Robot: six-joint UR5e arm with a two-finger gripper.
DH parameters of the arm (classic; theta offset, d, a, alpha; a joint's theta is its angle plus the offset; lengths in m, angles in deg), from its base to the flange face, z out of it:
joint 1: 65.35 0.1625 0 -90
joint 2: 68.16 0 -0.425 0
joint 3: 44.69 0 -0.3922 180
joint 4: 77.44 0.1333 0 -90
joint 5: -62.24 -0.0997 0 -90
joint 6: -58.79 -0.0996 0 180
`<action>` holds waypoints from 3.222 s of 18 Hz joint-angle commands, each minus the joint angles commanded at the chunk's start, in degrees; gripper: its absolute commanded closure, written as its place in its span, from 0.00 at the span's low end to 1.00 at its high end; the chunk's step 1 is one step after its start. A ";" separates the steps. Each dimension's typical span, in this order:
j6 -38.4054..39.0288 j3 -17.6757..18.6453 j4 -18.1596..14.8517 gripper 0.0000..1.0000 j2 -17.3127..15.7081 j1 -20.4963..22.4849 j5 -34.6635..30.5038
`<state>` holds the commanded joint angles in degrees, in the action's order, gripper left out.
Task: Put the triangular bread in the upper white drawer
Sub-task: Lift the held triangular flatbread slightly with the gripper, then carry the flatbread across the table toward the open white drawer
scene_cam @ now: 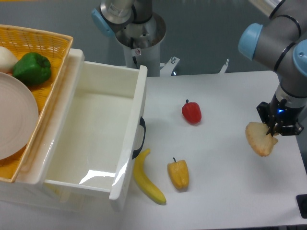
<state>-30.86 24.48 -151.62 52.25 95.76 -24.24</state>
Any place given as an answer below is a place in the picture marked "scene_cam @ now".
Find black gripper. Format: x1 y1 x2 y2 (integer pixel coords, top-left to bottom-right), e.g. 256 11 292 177
256 95 303 137

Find triangle bread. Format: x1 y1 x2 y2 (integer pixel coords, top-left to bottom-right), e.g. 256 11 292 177
245 122 278 157

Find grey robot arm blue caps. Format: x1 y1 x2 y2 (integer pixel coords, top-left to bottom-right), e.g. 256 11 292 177
91 0 307 136

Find open upper white drawer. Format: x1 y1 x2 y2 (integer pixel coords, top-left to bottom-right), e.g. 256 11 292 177
43 61 148 211

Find black object at table edge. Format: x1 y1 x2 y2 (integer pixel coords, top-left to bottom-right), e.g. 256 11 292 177
296 194 307 219

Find red bell pepper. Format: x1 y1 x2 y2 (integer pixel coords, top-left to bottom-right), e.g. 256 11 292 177
181 99 202 124

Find yellow bell pepper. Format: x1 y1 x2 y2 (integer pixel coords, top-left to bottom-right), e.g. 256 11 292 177
167 157 189 190

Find yellow banana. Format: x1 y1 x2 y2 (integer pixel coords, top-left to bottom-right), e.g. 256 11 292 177
133 149 166 205

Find yellow woven basket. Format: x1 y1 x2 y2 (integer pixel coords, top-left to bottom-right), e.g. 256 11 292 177
0 24 73 183

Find green bell pepper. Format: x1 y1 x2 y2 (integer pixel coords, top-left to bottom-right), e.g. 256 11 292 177
12 52 51 86

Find beige round plate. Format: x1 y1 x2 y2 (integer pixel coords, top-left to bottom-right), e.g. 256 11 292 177
0 73 38 159

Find white onion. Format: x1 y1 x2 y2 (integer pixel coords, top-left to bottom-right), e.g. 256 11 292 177
0 46 18 73

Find white table bracket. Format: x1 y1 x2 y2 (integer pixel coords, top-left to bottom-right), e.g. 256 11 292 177
219 59 230 74

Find black drawer handle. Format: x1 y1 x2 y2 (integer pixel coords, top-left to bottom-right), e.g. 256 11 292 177
132 116 146 159

